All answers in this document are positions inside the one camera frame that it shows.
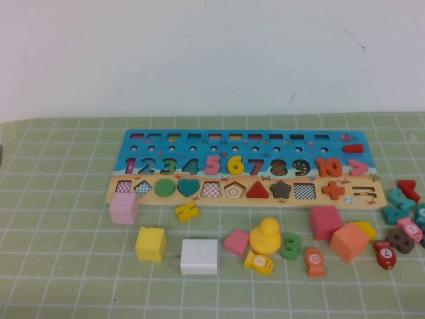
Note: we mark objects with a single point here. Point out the yellow number six piece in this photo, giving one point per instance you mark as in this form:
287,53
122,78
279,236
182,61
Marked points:
231,166

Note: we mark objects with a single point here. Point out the yellow equals sign piece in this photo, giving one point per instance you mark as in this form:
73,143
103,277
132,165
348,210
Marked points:
186,212

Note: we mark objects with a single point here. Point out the pink number five piece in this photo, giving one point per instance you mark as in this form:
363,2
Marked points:
212,158

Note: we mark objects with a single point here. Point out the teal heart piece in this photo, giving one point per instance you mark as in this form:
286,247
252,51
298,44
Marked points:
188,187

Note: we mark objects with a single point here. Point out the blue wooden number puzzle board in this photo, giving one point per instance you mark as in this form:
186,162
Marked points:
265,156

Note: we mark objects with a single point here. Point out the green circle piece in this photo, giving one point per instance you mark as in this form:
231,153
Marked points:
164,187

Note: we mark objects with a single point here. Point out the red triangle piece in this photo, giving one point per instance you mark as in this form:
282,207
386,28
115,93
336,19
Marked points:
257,192

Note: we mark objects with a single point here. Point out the brown star piece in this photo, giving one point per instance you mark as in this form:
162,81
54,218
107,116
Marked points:
281,189

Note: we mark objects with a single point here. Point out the orange number ten piece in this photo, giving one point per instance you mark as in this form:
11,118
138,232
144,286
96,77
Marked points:
321,167

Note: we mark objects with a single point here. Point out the green number three piece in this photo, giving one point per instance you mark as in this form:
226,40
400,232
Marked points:
288,254

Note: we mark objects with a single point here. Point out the orange plus sign piece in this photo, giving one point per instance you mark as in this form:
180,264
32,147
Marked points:
333,191

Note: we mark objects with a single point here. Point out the red minus sign piece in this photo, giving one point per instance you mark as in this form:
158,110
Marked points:
354,148

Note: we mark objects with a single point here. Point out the pink greater-than sign piece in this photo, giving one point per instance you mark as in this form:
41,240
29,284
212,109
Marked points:
363,167

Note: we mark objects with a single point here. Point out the teal number four piece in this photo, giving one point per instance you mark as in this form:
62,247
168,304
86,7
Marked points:
390,212

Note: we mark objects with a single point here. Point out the teal number two piece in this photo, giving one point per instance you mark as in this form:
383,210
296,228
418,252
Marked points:
396,196

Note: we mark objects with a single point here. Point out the red number seven piece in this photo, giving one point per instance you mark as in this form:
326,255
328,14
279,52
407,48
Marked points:
406,184

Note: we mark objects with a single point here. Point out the brown number eight piece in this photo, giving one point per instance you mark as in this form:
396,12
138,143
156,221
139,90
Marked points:
400,241

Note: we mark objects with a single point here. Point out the blue-grey number nine piece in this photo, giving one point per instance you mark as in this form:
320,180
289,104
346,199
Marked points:
423,241

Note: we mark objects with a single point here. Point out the pink trapezoid block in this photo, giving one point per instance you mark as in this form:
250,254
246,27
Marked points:
236,243

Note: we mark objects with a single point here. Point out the yellow rubber duck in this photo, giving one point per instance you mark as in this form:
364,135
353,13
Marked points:
265,241

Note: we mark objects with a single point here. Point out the white power adapter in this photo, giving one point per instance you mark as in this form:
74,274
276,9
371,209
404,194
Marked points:
199,257

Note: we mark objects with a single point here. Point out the light pink wooden cube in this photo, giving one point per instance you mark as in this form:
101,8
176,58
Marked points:
123,207

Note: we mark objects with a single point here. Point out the yellow wooden cube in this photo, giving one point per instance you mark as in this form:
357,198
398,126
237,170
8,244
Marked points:
150,244

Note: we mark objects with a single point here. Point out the yellow wooden fish nine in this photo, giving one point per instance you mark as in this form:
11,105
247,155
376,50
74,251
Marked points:
259,262

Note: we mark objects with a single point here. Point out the deep pink wooden cube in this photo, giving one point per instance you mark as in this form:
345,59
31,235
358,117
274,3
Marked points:
323,222

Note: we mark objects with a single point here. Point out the orange wooden fish ten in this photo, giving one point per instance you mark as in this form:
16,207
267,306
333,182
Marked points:
315,260

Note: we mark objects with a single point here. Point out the orange wooden cube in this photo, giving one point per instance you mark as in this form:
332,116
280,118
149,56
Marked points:
348,244

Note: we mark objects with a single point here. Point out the yellow pentagon block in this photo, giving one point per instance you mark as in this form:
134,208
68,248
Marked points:
367,229

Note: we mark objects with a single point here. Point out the red wooden fish seven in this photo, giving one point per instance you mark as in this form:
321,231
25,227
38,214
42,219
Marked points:
386,254

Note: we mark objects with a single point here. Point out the pink wooden fish five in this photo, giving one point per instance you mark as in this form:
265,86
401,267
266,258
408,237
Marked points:
406,226

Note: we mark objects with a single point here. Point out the teal wooden fish four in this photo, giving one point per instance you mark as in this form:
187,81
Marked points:
421,212

